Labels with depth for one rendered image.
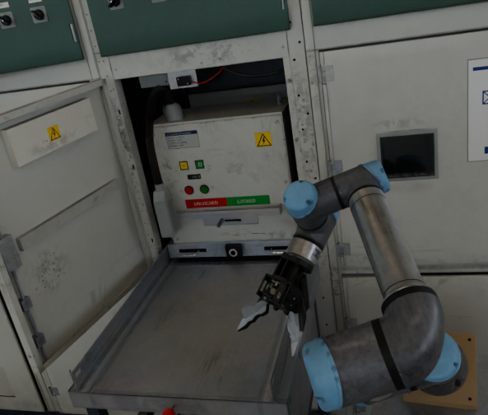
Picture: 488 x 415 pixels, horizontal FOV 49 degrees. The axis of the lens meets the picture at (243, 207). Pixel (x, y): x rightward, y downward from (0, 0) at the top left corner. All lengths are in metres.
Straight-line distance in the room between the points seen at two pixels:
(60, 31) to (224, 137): 0.63
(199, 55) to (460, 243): 1.03
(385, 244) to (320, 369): 0.26
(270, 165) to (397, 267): 0.97
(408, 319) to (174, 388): 0.80
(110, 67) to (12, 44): 0.32
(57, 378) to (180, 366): 1.22
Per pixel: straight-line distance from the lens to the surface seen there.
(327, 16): 1.66
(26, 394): 2.91
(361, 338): 0.89
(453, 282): 1.95
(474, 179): 1.79
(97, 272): 1.93
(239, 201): 1.93
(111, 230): 1.96
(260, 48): 1.72
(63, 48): 1.93
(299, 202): 1.12
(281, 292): 1.17
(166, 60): 1.82
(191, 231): 2.05
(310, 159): 1.78
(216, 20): 1.72
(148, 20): 1.79
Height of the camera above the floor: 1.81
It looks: 23 degrees down
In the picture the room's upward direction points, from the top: 10 degrees counter-clockwise
